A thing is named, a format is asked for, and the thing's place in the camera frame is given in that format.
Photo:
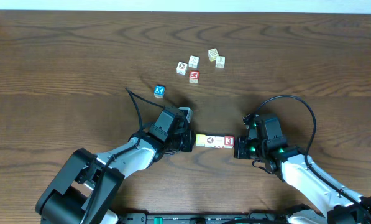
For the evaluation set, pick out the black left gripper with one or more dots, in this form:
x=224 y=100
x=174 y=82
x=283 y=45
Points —
x=187 y=140

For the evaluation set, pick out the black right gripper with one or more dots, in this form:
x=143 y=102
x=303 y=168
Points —
x=240 y=152

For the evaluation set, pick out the yellow top wooden block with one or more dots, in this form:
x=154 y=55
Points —
x=200 y=140

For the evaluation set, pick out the red number 3 block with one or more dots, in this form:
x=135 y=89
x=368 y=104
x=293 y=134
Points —
x=229 y=142

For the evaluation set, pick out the red A wooden block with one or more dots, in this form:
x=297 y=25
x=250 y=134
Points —
x=219 y=142

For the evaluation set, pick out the soccer ball wooden block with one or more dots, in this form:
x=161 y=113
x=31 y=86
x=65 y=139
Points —
x=210 y=141

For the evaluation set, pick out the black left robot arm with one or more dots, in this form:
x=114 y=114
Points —
x=84 y=188

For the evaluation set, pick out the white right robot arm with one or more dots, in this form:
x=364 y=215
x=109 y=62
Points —
x=334 y=200

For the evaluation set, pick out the blue X wooden block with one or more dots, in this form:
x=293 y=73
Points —
x=159 y=91

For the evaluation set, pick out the red M wooden block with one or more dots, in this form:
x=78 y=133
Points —
x=194 y=76

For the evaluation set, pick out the brown circle wooden block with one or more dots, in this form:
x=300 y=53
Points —
x=182 y=68

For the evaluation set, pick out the blue sided wooden block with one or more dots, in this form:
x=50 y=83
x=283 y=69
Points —
x=193 y=62

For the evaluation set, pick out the plain engraved wooden block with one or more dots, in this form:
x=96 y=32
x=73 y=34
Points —
x=220 y=62

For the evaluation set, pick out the yellow sided wooden block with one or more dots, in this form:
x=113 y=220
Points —
x=213 y=54

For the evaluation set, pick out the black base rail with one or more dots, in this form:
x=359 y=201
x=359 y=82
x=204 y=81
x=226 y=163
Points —
x=305 y=216

